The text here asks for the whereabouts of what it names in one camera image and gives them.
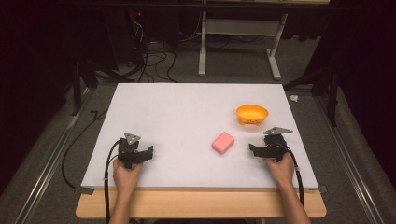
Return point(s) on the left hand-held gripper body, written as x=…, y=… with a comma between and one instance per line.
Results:
x=128, y=152

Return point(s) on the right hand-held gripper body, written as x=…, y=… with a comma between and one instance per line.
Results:
x=275, y=146

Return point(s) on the person's left hand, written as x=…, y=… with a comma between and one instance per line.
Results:
x=126, y=177

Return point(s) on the person's right hand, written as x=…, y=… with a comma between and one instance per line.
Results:
x=282, y=172

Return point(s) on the pink soap bar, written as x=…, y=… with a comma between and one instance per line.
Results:
x=223, y=143

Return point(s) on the orange bowl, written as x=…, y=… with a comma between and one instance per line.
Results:
x=252, y=113

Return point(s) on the crumpled white paper scrap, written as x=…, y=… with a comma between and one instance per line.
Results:
x=294, y=98

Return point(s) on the black metal stand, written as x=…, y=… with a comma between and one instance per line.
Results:
x=333, y=93
x=77, y=90

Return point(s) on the dark device with red light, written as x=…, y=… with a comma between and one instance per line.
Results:
x=139, y=13

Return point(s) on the metal floor rail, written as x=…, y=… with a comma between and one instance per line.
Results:
x=46, y=168
x=351, y=168

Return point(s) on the white metal desk frame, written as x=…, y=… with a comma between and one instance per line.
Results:
x=203, y=46

